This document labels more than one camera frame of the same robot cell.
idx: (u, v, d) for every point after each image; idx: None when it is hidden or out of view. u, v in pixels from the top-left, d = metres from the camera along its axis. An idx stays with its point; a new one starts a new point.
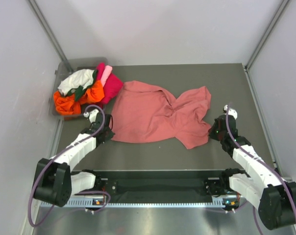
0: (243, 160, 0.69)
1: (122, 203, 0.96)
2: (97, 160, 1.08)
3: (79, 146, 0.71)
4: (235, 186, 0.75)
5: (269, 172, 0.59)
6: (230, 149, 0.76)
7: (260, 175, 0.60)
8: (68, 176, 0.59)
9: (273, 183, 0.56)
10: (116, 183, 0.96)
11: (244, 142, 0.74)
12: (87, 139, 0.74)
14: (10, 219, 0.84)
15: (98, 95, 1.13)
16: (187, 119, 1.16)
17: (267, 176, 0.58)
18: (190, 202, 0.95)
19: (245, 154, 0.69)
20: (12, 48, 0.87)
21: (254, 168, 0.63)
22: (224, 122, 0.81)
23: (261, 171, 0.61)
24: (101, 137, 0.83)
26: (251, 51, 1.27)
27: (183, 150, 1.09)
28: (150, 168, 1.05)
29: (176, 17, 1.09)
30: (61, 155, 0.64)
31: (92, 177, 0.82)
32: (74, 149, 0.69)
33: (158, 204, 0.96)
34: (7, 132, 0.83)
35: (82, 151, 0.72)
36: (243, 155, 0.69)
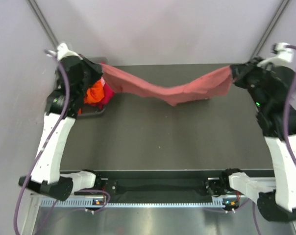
0: (279, 157, 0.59)
1: (122, 203, 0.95)
2: (95, 161, 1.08)
3: (52, 144, 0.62)
4: (235, 184, 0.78)
5: None
6: (273, 127, 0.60)
7: (290, 191, 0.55)
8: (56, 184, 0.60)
9: None
10: (116, 183, 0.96)
11: (295, 131, 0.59)
12: (58, 129, 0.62)
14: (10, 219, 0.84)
15: (98, 96, 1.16)
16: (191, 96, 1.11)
17: None
18: (190, 202, 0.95)
19: (287, 156, 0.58)
20: (12, 48, 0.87)
21: (287, 177, 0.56)
22: (282, 88, 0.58)
23: (294, 186, 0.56)
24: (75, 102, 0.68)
26: (250, 51, 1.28)
27: (194, 151, 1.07)
28: (162, 168, 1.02)
29: (177, 17, 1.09)
30: (36, 167, 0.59)
31: (92, 176, 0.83)
32: (47, 152, 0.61)
33: (158, 204, 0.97)
34: (7, 132, 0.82)
35: (60, 145, 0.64)
36: (284, 156, 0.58)
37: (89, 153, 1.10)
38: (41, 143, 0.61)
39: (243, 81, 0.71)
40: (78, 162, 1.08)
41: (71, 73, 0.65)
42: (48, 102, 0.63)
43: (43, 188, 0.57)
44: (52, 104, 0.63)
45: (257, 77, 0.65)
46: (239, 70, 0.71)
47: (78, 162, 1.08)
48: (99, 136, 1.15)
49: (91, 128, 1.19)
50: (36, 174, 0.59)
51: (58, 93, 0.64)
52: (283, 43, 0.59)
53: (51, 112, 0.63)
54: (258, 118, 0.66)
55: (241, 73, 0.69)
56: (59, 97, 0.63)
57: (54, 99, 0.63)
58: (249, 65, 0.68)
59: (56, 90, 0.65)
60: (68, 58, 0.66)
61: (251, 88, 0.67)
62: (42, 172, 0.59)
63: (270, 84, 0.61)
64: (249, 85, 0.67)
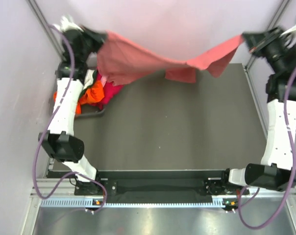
0: (273, 117, 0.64)
1: (122, 204, 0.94)
2: (95, 160, 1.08)
3: (67, 101, 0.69)
4: (234, 175, 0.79)
5: (285, 151, 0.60)
6: (274, 90, 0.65)
7: (275, 148, 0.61)
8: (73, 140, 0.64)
9: (279, 164, 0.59)
10: (116, 183, 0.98)
11: (293, 98, 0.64)
12: (72, 88, 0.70)
14: (10, 219, 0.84)
15: (98, 96, 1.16)
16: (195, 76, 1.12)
17: (279, 153, 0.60)
18: (190, 202, 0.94)
19: (281, 115, 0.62)
20: (12, 49, 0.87)
21: (276, 136, 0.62)
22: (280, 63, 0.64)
23: (280, 144, 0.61)
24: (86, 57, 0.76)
26: (250, 51, 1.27)
27: (192, 151, 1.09)
28: (165, 167, 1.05)
29: (176, 18, 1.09)
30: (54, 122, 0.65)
31: (93, 169, 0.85)
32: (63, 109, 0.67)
33: (158, 204, 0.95)
34: (7, 133, 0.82)
35: (72, 105, 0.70)
36: (277, 115, 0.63)
37: (88, 152, 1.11)
38: (58, 101, 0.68)
39: (261, 51, 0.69)
40: None
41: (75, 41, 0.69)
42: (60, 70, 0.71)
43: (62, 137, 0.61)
44: (63, 71, 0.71)
45: (275, 49, 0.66)
46: (255, 40, 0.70)
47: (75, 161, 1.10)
48: (99, 137, 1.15)
49: (91, 126, 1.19)
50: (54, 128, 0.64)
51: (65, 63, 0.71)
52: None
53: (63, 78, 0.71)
54: (268, 87, 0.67)
55: (260, 43, 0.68)
56: (69, 65, 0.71)
57: (65, 66, 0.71)
58: (268, 36, 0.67)
59: (63, 61, 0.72)
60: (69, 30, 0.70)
61: (272, 58, 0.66)
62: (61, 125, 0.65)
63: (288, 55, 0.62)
64: (268, 55, 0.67)
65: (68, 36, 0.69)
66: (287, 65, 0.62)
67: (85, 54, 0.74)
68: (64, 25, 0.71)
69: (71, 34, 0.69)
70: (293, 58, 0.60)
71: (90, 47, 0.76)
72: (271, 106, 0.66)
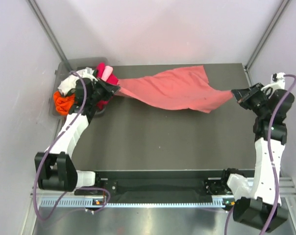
0: (259, 154, 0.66)
1: (122, 203, 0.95)
2: (92, 161, 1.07)
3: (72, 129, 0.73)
4: (232, 181, 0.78)
5: (271, 186, 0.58)
6: (259, 131, 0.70)
7: (260, 183, 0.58)
8: (69, 164, 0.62)
9: (264, 197, 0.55)
10: (116, 183, 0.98)
11: (278, 138, 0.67)
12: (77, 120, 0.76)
14: (10, 219, 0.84)
15: None
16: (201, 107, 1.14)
17: (264, 188, 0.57)
18: (190, 202, 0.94)
19: (265, 152, 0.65)
20: (12, 48, 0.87)
21: (262, 172, 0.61)
22: (264, 109, 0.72)
23: (264, 178, 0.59)
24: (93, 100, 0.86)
26: (250, 51, 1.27)
27: (190, 150, 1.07)
28: (161, 168, 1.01)
29: (176, 18, 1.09)
30: (56, 144, 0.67)
31: (92, 175, 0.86)
32: (67, 134, 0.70)
33: (158, 204, 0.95)
34: (7, 132, 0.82)
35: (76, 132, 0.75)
36: (263, 153, 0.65)
37: (84, 152, 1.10)
38: (64, 127, 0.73)
39: (247, 102, 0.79)
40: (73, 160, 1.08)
41: (90, 86, 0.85)
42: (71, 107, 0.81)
43: (60, 159, 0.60)
44: (73, 110, 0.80)
45: (259, 99, 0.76)
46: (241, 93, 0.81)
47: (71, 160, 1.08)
48: (99, 136, 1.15)
49: (91, 126, 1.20)
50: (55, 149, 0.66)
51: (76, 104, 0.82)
52: (282, 73, 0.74)
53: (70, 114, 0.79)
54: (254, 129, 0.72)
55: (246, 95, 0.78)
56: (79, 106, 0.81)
57: (76, 106, 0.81)
58: (253, 90, 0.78)
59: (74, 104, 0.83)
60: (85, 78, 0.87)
61: (257, 107, 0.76)
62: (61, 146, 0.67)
63: (270, 103, 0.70)
64: (254, 105, 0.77)
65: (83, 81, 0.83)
66: (269, 109, 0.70)
67: (94, 98, 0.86)
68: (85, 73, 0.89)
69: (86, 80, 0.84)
70: (274, 100, 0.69)
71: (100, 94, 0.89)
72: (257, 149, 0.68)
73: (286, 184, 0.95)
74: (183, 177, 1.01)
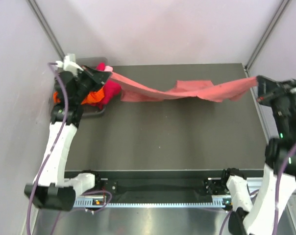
0: (266, 183, 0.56)
1: (122, 203, 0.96)
2: (91, 162, 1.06)
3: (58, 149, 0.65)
4: (232, 183, 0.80)
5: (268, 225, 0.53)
6: (273, 158, 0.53)
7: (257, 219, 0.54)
8: (62, 189, 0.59)
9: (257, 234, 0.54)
10: (116, 183, 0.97)
11: (292, 173, 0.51)
12: (63, 134, 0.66)
14: (10, 219, 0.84)
15: (98, 96, 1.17)
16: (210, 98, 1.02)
17: (261, 225, 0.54)
18: (190, 202, 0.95)
19: (272, 189, 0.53)
20: (12, 49, 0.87)
21: (262, 207, 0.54)
22: (286, 122, 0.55)
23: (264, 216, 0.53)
24: (78, 98, 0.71)
26: (251, 51, 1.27)
27: (191, 150, 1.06)
28: (163, 168, 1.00)
29: (176, 18, 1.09)
30: (43, 172, 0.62)
31: (91, 177, 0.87)
32: (53, 158, 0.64)
33: (158, 204, 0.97)
34: (7, 132, 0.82)
35: (64, 150, 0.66)
36: (270, 188, 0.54)
37: (84, 153, 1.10)
38: (49, 147, 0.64)
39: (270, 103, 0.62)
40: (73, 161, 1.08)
41: (71, 84, 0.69)
42: (54, 113, 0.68)
43: (50, 190, 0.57)
44: (56, 116, 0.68)
45: (284, 105, 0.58)
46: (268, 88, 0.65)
47: (70, 160, 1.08)
48: (99, 136, 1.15)
49: (91, 126, 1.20)
50: (42, 178, 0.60)
51: (59, 106, 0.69)
52: None
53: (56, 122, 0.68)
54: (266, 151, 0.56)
55: (269, 94, 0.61)
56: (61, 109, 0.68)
57: (59, 110, 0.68)
58: (279, 89, 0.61)
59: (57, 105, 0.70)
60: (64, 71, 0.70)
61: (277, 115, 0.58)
62: (49, 175, 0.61)
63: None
64: (276, 109, 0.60)
65: (63, 79, 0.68)
66: (293, 129, 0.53)
67: (80, 95, 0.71)
68: (65, 63, 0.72)
69: (66, 77, 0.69)
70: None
71: (87, 88, 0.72)
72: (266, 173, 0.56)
73: None
74: (184, 177, 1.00)
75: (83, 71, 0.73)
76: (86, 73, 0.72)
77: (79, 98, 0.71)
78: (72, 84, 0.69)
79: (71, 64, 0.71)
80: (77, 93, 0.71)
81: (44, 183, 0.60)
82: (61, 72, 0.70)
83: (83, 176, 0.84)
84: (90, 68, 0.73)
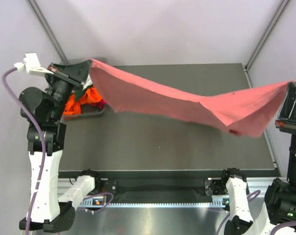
0: (263, 221, 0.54)
1: (121, 203, 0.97)
2: (89, 161, 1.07)
3: (44, 182, 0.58)
4: (231, 186, 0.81)
5: None
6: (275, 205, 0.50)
7: None
8: (58, 221, 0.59)
9: None
10: (116, 183, 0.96)
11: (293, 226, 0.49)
12: (48, 166, 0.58)
14: (10, 219, 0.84)
15: (98, 95, 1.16)
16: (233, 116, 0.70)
17: None
18: (190, 202, 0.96)
19: (266, 232, 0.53)
20: (12, 49, 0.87)
21: None
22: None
23: None
24: (55, 112, 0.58)
26: (250, 51, 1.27)
27: (190, 150, 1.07)
28: (164, 167, 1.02)
29: (176, 18, 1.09)
30: (34, 208, 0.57)
31: (91, 180, 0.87)
32: (42, 194, 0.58)
33: (158, 204, 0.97)
34: (7, 133, 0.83)
35: (53, 181, 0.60)
36: (264, 231, 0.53)
37: (82, 153, 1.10)
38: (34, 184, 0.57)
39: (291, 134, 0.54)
40: (68, 162, 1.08)
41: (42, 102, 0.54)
42: (29, 138, 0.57)
43: (46, 227, 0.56)
44: (34, 141, 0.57)
45: None
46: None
47: (69, 161, 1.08)
48: (99, 136, 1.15)
49: (91, 126, 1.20)
50: (35, 215, 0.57)
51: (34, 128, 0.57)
52: None
53: (36, 150, 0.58)
54: (270, 189, 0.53)
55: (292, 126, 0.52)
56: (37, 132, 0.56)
57: (36, 135, 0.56)
58: None
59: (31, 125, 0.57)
60: (28, 90, 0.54)
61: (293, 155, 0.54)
62: (40, 213, 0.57)
63: None
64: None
65: (29, 98, 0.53)
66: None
67: (58, 109, 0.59)
68: (28, 67, 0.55)
69: (33, 94, 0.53)
70: None
71: (63, 96, 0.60)
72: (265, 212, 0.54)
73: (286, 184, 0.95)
74: (184, 176, 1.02)
75: (56, 76, 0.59)
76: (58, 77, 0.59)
77: (56, 113, 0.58)
78: (47, 103, 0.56)
79: (35, 68, 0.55)
80: (54, 107, 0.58)
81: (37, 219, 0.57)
82: (25, 91, 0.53)
83: (83, 180, 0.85)
84: (61, 71, 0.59)
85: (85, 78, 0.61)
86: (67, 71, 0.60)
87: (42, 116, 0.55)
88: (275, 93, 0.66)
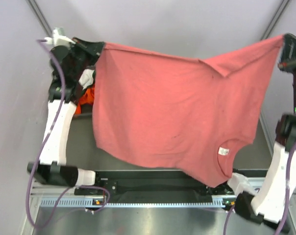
0: (274, 166, 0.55)
1: (121, 203, 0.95)
2: (91, 162, 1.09)
3: (58, 126, 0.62)
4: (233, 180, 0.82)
5: (277, 204, 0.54)
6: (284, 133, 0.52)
7: (266, 199, 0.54)
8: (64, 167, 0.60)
9: (270, 214, 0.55)
10: (116, 183, 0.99)
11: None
12: (63, 112, 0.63)
14: (10, 219, 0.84)
15: None
16: (234, 82, 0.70)
17: (271, 206, 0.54)
18: (191, 202, 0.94)
19: (283, 168, 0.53)
20: (12, 48, 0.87)
21: (270, 187, 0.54)
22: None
23: (273, 195, 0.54)
24: (75, 74, 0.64)
26: None
27: None
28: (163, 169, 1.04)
29: (176, 18, 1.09)
30: (44, 149, 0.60)
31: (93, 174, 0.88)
32: (54, 137, 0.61)
33: (158, 204, 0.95)
34: (7, 133, 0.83)
35: (64, 129, 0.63)
36: (280, 168, 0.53)
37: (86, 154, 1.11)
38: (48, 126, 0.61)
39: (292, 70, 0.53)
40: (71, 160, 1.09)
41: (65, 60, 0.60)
42: (50, 91, 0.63)
43: (53, 169, 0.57)
44: (54, 94, 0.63)
45: None
46: (293, 50, 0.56)
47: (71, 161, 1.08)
48: None
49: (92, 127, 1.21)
50: (43, 156, 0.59)
51: (56, 83, 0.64)
52: None
53: (55, 100, 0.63)
54: (280, 121, 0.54)
55: (292, 61, 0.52)
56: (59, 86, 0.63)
57: (57, 88, 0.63)
58: None
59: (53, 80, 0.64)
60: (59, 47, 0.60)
61: None
62: (50, 154, 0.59)
63: None
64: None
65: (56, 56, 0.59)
66: None
67: (78, 71, 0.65)
68: (55, 37, 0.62)
69: (60, 51, 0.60)
70: None
71: (84, 62, 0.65)
72: (277, 151, 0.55)
73: None
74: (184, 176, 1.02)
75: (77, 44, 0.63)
76: (79, 46, 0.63)
77: (76, 74, 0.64)
78: (69, 60, 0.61)
79: (62, 38, 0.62)
80: (75, 69, 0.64)
81: (45, 159, 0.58)
82: (55, 47, 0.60)
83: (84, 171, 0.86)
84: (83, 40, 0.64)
85: (102, 49, 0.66)
86: (87, 43, 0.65)
87: (65, 68, 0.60)
88: (269, 49, 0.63)
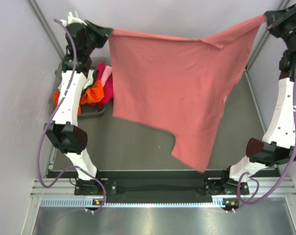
0: (281, 98, 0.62)
1: (122, 203, 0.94)
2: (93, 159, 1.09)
3: (71, 93, 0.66)
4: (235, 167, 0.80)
5: (287, 130, 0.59)
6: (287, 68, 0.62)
7: (277, 128, 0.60)
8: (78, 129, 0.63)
9: (279, 141, 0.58)
10: (116, 183, 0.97)
11: None
12: (76, 81, 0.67)
14: (10, 219, 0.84)
15: (98, 95, 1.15)
16: (233, 45, 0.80)
17: (281, 133, 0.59)
18: (191, 202, 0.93)
19: (288, 95, 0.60)
20: (12, 48, 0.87)
21: (280, 116, 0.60)
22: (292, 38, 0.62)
23: (282, 123, 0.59)
24: (86, 50, 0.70)
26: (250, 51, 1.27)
27: None
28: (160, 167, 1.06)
29: (176, 18, 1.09)
30: (58, 112, 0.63)
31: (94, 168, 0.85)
32: (67, 100, 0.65)
33: (158, 204, 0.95)
34: (8, 132, 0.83)
35: (76, 96, 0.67)
36: (286, 96, 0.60)
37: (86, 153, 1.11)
38: (62, 91, 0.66)
39: (278, 29, 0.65)
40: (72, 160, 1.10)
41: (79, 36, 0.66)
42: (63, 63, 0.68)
43: (66, 128, 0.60)
44: (67, 65, 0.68)
45: (293, 24, 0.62)
46: (276, 18, 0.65)
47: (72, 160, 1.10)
48: (99, 136, 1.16)
49: (92, 126, 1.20)
50: (57, 117, 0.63)
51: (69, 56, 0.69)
52: None
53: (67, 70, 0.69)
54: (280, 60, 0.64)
55: (279, 20, 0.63)
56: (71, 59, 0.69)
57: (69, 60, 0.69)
58: (290, 11, 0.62)
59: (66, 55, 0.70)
60: (72, 24, 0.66)
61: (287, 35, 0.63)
62: (64, 116, 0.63)
63: None
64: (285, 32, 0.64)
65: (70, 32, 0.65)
66: None
67: (88, 48, 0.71)
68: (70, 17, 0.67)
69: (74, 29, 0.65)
70: None
71: (94, 42, 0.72)
72: (282, 85, 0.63)
73: (286, 184, 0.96)
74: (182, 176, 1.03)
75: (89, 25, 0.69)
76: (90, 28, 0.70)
77: (87, 51, 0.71)
78: (82, 36, 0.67)
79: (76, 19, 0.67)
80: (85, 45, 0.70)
81: (60, 120, 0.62)
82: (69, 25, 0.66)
83: None
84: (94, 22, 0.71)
85: (110, 33, 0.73)
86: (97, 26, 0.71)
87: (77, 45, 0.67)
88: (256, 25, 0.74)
